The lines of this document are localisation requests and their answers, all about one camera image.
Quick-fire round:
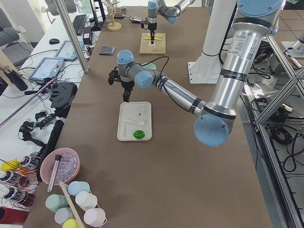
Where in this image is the white plastic cup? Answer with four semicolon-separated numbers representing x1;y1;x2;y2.
75;191;98;211

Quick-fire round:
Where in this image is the teach pendant tablet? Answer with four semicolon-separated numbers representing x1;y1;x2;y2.
54;40;77;61
29;57;64;82

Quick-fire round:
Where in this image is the pink bowl with ice cubes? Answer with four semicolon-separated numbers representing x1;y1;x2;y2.
39;148;80;185

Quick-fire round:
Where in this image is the green lime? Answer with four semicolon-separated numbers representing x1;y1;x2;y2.
133;130;145;139

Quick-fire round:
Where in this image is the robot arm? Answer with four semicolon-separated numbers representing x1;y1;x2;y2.
108;0;285;146
141;0;195;47

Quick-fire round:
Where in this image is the wooden stick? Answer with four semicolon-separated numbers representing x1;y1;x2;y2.
59;181;85;228

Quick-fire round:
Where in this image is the far teach pendant tablet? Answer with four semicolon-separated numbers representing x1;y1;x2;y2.
54;40;77;61

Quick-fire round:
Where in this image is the white rectangular tray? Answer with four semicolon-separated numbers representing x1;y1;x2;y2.
117;102;152;141

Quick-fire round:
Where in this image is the black bar device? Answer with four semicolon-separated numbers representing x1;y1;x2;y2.
39;120;64;160

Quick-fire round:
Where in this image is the wooden mug tree stand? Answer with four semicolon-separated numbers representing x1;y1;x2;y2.
105;0;122;31

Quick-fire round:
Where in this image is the pale blue plastic cup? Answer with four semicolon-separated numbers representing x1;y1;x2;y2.
54;208;75;226

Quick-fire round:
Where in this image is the wooden cutting board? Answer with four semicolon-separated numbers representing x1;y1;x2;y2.
139;33;166;55

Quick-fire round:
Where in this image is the white ceramic spoon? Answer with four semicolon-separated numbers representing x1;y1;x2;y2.
124;119;145;126

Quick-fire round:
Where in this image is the mint green bowl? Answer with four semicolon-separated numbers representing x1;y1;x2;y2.
142;63;157;70

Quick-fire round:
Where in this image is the metal tube tool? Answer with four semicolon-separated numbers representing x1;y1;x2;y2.
47;155;62;193

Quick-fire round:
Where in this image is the black plastic device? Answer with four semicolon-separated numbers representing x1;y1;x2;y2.
49;82;77;118

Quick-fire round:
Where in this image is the green plastic cup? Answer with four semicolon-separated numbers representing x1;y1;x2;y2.
45;194;68;213

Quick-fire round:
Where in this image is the metal scoop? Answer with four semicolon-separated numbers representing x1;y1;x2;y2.
122;14;143;24

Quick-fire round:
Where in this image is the near teach pendant tablet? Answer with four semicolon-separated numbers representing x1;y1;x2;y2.
29;57;64;82

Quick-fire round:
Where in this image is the yellow plastic cup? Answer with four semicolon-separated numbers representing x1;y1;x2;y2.
62;218;80;228

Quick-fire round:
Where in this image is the grey folded cloth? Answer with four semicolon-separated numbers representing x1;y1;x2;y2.
99;45;116;56

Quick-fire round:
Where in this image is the black computer mouse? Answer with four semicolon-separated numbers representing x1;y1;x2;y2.
49;38;60;45

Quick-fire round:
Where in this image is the black water bottle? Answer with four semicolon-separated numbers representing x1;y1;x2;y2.
2;66;28;91

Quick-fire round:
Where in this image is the pink plastic cup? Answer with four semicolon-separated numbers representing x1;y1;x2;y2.
84;208;106;228

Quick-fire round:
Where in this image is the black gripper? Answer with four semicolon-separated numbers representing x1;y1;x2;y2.
141;20;157;43
108;66;135;102

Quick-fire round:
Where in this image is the black keyboard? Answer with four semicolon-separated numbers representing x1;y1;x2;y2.
72;14;87;36

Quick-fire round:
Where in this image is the aluminium frame post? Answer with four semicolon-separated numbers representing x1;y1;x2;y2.
54;0;89;73

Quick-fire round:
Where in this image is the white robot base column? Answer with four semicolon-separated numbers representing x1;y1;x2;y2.
188;0;237;84

